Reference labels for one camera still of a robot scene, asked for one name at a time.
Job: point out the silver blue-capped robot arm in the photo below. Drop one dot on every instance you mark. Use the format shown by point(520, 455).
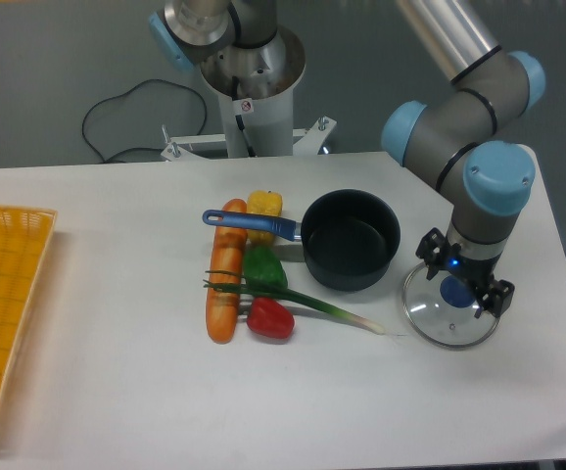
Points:
point(451, 147)

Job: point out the dark saucepan blue handle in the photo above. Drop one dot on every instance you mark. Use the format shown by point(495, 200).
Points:
point(349, 236)

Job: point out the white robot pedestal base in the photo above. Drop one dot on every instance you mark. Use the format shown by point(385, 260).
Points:
point(255, 94)

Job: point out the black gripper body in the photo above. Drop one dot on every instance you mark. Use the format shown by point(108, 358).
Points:
point(477, 274)

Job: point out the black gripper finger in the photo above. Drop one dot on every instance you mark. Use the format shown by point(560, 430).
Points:
point(432, 251)
point(495, 298)

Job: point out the glass pot lid blue knob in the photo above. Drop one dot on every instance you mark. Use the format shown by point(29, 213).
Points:
point(443, 311)

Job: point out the red bell pepper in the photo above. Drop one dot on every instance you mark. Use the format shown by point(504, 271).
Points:
point(270, 319)

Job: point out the green onion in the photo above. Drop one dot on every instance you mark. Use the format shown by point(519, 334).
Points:
point(262, 290)

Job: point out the green bell pepper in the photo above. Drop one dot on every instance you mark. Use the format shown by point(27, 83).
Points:
point(260, 264)

